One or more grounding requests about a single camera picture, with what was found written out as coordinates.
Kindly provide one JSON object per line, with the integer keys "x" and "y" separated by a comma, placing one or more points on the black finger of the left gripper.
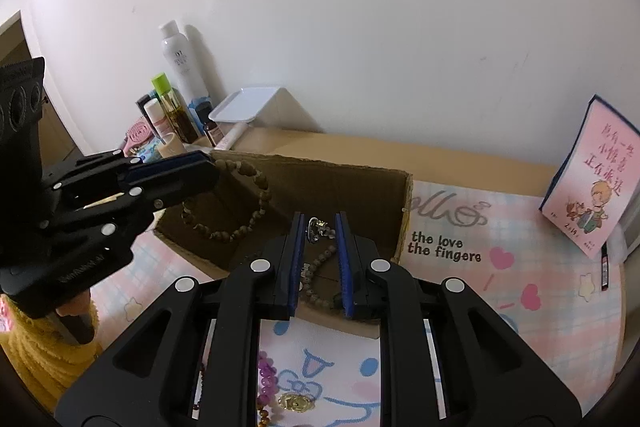
{"x": 108, "y": 202}
{"x": 95, "y": 177}

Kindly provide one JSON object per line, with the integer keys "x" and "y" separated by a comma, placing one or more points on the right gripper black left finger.
{"x": 191, "y": 358}

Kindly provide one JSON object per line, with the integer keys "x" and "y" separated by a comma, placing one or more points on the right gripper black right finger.
{"x": 447, "y": 358}

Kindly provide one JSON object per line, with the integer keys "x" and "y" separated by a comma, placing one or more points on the person left hand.
{"x": 79, "y": 305}

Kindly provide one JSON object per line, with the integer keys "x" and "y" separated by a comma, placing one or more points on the blue cosmetic pack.
{"x": 148, "y": 151}

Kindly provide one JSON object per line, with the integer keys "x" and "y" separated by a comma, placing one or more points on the beige round jar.
{"x": 170, "y": 146}

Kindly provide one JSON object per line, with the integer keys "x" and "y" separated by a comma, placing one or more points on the white pink tube bottle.
{"x": 160, "y": 122}

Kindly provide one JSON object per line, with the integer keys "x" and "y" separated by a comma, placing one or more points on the amber oil bottle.
{"x": 177, "y": 115}

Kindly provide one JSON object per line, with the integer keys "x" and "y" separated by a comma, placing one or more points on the green cap bottle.
{"x": 161, "y": 84}

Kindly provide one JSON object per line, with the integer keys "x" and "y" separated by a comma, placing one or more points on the small dark dropper bottle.
{"x": 210, "y": 128}

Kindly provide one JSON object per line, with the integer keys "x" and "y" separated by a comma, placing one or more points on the pastel plaid cartoon desk mat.
{"x": 191, "y": 359}

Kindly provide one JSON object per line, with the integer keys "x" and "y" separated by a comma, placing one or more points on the tall white spray bottle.
{"x": 178, "y": 52}

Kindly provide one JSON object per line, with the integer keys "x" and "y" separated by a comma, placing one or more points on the white storage box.
{"x": 272, "y": 107}

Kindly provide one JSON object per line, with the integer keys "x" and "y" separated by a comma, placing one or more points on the brown cardboard box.
{"x": 257, "y": 196}

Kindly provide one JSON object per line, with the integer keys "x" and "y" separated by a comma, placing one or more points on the red black pen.
{"x": 605, "y": 268}

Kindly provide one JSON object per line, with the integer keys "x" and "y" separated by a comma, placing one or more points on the pink illustrated desk calendar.
{"x": 595, "y": 183}

